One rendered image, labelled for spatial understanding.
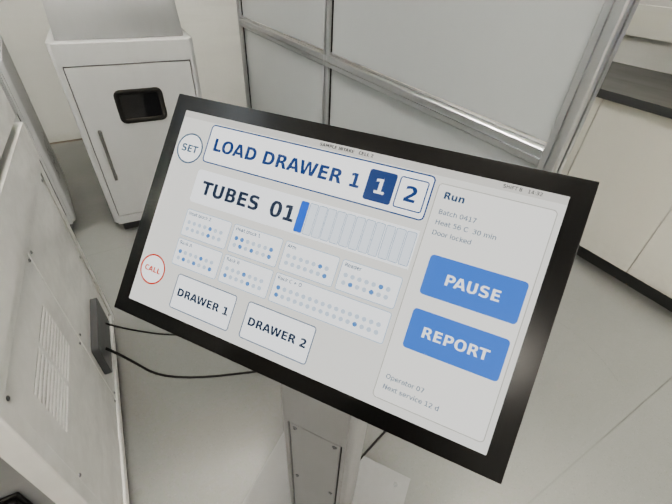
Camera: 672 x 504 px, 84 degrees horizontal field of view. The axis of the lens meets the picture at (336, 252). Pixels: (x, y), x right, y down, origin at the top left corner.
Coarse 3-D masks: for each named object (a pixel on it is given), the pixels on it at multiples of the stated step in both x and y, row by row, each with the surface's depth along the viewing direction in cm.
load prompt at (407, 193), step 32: (224, 128) 49; (224, 160) 49; (256, 160) 47; (288, 160) 46; (320, 160) 45; (352, 160) 44; (320, 192) 44; (352, 192) 43; (384, 192) 42; (416, 192) 41
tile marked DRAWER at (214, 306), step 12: (180, 276) 49; (180, 288) 49; (192, 288) 49; (204, 288) 48; (216, 288) 48; (180, 300) 49; (192, 300) 48; (204, 300) 48; (216, 300) 47; (228, 300) 47; (192, 312) 48; (204, 312) 48; (216, 312) 47; (228, 312) 47; (216, 324) 47; (228, 324) 47
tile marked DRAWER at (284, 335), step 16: (256, 304) 46; (256, 320) 46; (272, 320) 45; (288, 320) 44; (240, 336) 46; (256, 336) 45; (272, 336) 45; (288, 336) 44; (304, 336) 44; (288, 352) 44; (304, 352) 44
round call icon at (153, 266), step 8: (144, 256) 51; (152, 256) 51; (160, 256) 50; (144, 264) 51; (152, 264) 51; (160, 264) 50; (144, 272) 51; (152, 272) 51; (160, 272) 50; (144, 280) 51; (152, 280) 51; (160, 280) 50; (160, 288) 50
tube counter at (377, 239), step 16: (272, 208) 46; (288, 208) 46; (304, 208) 45; (320, 208) 44; (336, 208) 44; (272, 224) 46; (288, 224) 45; (304, 224) 45; (320, 224) 44; (336, 224) 44; (352, 224) 43; (368, 224) 42; (384, 224) 42; (320, 240) 44; (336, 240) 43; (352, 240) 43; (368, 240) 42; (384, 240) 42; (400, 240) 41; (416, 240) 41; (368, 256) 42; (384, 256) 42; (400, 256) 41
